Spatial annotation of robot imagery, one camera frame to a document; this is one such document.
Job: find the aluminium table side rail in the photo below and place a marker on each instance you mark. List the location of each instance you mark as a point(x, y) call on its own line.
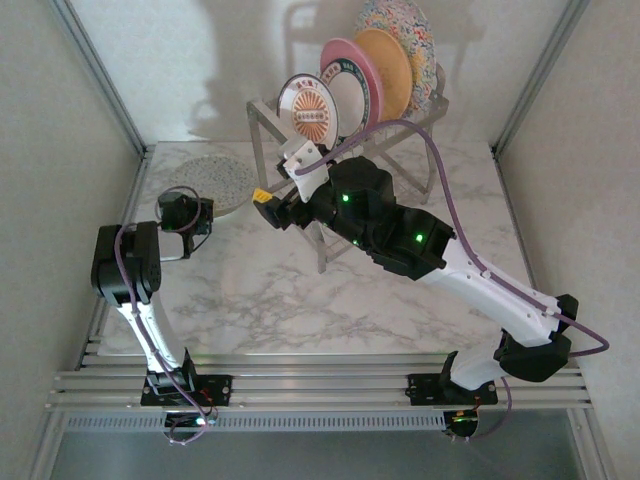
point(513, 210)
point(130, 210)

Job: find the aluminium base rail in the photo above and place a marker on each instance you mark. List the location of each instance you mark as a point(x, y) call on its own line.
point(320, 385)

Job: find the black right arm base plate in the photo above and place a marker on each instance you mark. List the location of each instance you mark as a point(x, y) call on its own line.
point(422, 390)

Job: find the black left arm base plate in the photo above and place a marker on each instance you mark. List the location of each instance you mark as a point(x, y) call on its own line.
point(220, 387)

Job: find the white plate orange sunburst print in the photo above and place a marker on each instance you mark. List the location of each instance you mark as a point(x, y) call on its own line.
point(307, 112)

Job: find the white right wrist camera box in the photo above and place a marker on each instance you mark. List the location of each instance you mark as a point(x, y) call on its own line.
point(305, 165)

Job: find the aluminium frame post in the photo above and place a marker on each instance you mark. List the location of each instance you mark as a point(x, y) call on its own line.
point(538, 80)
point(105, 80)

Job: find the pink plate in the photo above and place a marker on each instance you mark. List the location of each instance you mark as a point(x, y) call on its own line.
point(374, 87)

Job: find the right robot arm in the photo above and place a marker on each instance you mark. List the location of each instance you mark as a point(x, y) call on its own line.
point(475, 300)

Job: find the blue speckled plate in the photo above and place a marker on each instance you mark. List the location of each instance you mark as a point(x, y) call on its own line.
point(215, 175)

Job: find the orange yellow plate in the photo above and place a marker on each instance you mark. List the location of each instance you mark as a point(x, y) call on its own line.
point(392, 75)

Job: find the multicolour patterned plate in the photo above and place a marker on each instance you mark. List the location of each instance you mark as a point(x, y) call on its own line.
point(405, 20)

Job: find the stainless steel dish rack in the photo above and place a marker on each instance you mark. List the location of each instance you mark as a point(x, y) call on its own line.
point(320, 260)

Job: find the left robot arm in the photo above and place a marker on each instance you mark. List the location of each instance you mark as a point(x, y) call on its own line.
point(130, 265)

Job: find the pale speckled plate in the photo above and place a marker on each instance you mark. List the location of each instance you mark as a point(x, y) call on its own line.
point(234, 212)

